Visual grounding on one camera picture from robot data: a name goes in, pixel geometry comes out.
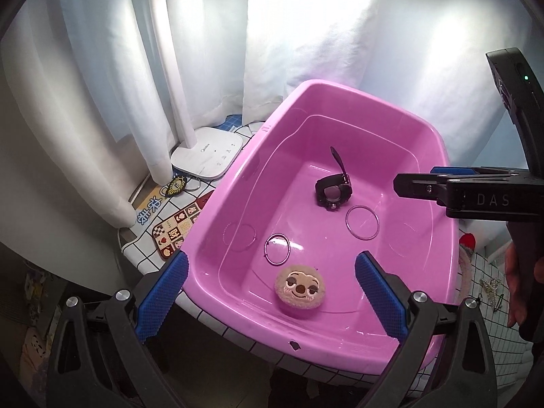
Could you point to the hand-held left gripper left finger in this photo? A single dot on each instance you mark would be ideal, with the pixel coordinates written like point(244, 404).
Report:
point(163, 293)

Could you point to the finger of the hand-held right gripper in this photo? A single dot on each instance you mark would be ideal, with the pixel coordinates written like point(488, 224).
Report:
point(452, 171)
point(418, 187)

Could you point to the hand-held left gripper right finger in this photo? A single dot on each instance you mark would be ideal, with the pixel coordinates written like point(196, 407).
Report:
point(382, 297)

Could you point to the pink plastic tub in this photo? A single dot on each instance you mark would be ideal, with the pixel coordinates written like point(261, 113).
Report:
point(382, 178)

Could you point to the silver bangle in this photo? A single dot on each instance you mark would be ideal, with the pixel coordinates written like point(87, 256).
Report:
point(264, 248)
point(347, 221)

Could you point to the beige plush sloth face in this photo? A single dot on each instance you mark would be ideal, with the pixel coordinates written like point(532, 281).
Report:
point(299, 289)

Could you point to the black wrist watch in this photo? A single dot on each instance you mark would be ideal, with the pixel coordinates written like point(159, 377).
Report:
point(325, 187)

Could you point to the person's right hand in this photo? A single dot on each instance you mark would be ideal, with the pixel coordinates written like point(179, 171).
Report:
point(516, 280)

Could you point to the printed patchwork coaster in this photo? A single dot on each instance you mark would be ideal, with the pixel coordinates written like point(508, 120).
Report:
point(178, 225)

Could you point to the printed paper card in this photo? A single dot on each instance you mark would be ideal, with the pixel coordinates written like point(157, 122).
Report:
point(146, 210)

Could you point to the pink fluffy strawberry headband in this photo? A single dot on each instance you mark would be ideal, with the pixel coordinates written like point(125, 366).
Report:
point(467, 263)

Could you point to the pearl hair claw clip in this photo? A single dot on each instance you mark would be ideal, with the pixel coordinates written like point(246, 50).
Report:
point(493, 291)

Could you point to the white desk lamp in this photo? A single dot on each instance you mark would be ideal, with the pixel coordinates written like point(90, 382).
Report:
point(208, 153)

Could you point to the white sheer curtain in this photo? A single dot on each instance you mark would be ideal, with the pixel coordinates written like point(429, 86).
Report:
point(340, 29)

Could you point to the white pleated curtain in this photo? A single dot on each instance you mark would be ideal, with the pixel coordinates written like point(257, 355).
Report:
point(119, 93)

